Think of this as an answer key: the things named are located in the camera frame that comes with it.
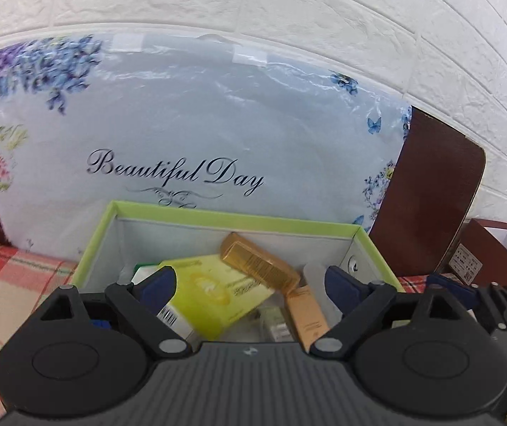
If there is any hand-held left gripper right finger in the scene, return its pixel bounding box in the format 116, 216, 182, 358
309, 265, 473, 358

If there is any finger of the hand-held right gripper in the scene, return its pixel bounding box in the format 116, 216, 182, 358
427, 274, 507, 330

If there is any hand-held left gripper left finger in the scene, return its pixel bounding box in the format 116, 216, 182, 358
36, 265, 192, 358

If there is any white medicine box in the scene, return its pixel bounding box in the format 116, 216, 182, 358
131, 265, 194, 340

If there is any light green cardboard box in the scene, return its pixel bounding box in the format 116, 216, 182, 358
71, 200, 407, 347

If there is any gold small carton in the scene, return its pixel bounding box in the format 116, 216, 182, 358
220, 231, 301, 296
285, 286, 331, 351

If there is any yellow-green box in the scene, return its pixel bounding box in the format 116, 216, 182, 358
160, 254, 276, 340

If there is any brown cardboard box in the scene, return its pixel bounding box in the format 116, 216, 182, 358
446, 218, 507, 303

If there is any brown wooden headboard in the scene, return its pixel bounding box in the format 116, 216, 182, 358
0, 55, 487, 278

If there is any plaid bed sheet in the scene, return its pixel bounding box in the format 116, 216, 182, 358
0, 235, 507, 415

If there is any floral Beautiful Day board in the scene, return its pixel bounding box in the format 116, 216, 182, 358
0, 33, 414, 262

